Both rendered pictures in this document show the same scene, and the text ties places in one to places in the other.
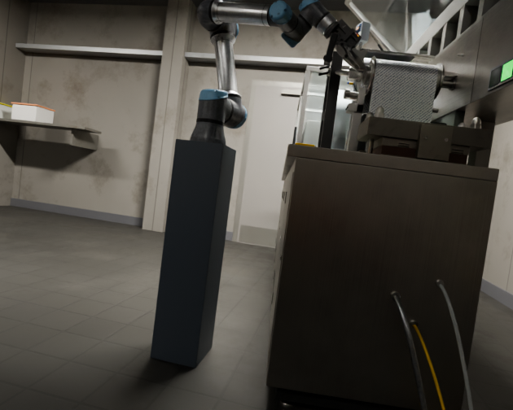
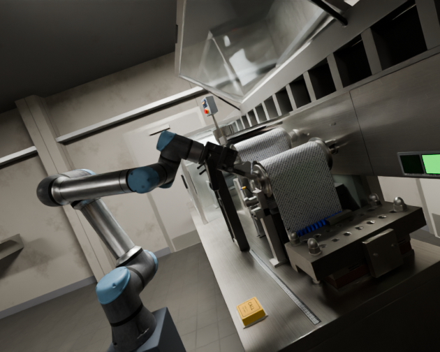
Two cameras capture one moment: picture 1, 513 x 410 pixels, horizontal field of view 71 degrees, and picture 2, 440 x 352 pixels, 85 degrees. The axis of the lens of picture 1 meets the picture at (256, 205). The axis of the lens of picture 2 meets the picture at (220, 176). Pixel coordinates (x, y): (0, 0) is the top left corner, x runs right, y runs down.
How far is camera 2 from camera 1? 0.92 m
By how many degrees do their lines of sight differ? 14
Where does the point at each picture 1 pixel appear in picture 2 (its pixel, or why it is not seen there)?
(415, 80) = (309, 169)
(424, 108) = (328, 189)
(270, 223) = (191, 226)
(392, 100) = (297, 198)
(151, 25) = (13, 128)
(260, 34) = (109, 98)
